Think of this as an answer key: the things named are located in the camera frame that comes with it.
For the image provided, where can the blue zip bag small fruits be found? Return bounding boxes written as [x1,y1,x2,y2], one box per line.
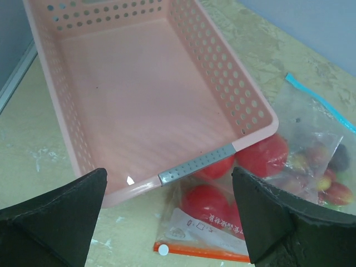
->
[267,73,355,215]

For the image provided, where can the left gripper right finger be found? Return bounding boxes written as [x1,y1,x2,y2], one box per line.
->
[232,167,355,267]

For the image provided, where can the orange zip bag with apples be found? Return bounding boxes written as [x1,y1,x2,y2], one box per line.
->
[153,133,289,263]

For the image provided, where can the pink perforated plastic basket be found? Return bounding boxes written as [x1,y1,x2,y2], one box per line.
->
[23,1,279,208]

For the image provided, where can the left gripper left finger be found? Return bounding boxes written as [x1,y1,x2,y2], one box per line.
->
[1,168,107,266]

